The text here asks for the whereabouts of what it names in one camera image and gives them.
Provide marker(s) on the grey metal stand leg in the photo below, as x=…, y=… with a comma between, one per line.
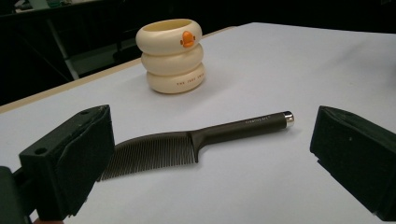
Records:
x=63, y=49

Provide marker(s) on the cream ringed duck cup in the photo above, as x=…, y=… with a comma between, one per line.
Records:
x=172, y=59

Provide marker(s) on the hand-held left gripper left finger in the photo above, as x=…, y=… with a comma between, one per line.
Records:
x=68, y=161

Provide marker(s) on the black comb with silver cap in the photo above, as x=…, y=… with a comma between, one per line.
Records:
x=218, y=132

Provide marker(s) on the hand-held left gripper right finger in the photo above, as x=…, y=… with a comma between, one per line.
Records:
x=358, y=152

